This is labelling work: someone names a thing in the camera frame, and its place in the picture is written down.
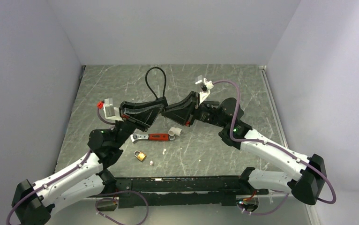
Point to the white pipe elbow near wrench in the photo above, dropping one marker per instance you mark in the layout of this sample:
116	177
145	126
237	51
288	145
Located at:
174	131

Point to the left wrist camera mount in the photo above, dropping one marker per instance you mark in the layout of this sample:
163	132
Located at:
107	111

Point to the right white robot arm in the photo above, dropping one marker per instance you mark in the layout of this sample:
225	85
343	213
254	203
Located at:
300	175

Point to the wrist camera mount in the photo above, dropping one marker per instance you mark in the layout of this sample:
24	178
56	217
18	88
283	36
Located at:
205	86
107	111

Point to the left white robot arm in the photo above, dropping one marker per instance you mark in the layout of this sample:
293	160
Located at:
34	203

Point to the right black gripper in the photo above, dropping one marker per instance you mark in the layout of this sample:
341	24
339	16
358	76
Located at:
185	111

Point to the brass padlock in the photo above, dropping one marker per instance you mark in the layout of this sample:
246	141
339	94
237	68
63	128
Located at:
140	155

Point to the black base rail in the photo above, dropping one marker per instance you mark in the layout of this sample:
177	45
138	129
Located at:
225	190

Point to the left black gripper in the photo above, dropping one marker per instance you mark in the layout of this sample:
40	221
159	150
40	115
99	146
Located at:
140	115

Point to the aluminium rail right edge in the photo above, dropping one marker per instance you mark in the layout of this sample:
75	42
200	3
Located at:
283	140

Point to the black cable padlock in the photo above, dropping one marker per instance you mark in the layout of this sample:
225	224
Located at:
158	95

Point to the red handled adjustable wrench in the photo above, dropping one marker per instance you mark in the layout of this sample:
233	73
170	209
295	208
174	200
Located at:
151	137

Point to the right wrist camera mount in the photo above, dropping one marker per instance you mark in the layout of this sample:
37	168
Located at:
205	86

